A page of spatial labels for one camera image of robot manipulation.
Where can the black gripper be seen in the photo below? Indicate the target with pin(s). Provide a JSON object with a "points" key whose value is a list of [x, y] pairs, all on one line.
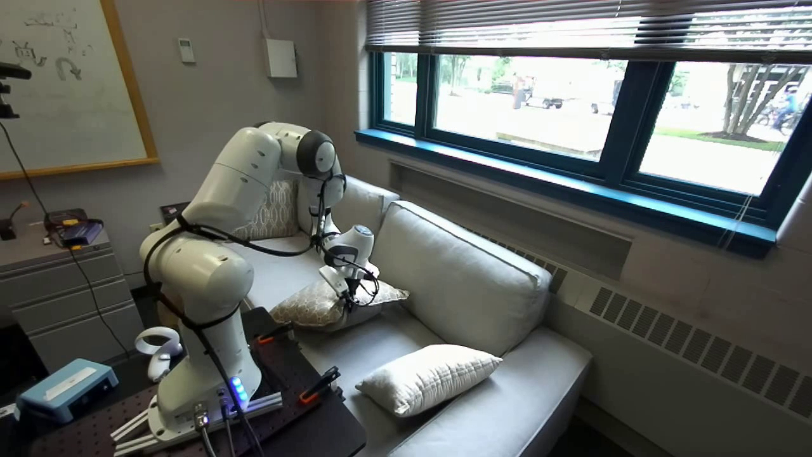
{"points": [[352, 282]]}

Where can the wood framed whiteboard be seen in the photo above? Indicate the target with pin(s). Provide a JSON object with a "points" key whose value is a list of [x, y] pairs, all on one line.
{"points": [[68, 85]]}

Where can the white wall box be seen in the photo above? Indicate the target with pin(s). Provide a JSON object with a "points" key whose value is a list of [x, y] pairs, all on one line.
{"points": [[283, 56]]}

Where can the small white pillow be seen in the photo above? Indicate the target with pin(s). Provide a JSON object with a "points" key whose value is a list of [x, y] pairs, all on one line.
{"points": [[427, 376]]}

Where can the grey drawer cabinet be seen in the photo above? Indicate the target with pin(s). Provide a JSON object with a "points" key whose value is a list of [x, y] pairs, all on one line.
{"points": [[59, 295]]}

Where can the orange black clamp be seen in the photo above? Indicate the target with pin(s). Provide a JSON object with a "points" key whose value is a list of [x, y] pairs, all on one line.
{"points": [[320, 385], [273, 335]]}

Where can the small white thermostat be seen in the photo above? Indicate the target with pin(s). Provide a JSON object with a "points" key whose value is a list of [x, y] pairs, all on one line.
{"points": [[186, 52]]}

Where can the black camera on tripod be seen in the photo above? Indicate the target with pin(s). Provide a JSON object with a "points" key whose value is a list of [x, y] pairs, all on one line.
{"points": [[10, 73]]}

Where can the wall radiator vent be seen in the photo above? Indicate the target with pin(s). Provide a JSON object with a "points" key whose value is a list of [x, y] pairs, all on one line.
{"points": [[677, 339]]}

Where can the grey fabric couch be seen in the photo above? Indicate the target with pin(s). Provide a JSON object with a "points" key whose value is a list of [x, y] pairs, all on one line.
{"points": [[524, 396]]}

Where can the white VR controller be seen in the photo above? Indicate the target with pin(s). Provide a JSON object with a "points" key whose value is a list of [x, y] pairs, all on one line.
{"points": [[161, 367]]}

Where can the wide teal window frame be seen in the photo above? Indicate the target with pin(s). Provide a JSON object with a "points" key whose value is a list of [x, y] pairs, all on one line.
{"points": [[626, 109]]}

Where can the small dark electronic device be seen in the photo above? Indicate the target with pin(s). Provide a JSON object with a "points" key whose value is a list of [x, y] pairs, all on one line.
{"points": [[71, 228]]}

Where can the grey window blinds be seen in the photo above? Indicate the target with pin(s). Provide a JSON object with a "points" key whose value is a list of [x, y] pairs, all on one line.
{"points": [[592, 21]]}

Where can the black robot table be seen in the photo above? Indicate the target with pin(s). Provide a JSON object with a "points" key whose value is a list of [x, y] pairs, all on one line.
{"points": [[281, 363]]}

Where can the big beige patterned pillow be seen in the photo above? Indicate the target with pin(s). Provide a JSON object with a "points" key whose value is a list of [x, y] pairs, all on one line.
{"points": [[312, 305]]}

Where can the white quilted pillow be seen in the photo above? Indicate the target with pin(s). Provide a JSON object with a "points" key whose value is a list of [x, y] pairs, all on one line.
{"points": [[276, 212]]}

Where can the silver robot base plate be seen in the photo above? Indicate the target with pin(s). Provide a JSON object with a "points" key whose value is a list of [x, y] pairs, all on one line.
{"points": [[263, 404]]}

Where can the light blue box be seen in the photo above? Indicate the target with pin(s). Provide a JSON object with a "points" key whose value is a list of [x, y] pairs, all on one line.
{"points": [[68, 389]]}

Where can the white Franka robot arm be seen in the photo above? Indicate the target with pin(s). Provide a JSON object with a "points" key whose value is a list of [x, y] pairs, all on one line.
{"points": [[203, 281]]}

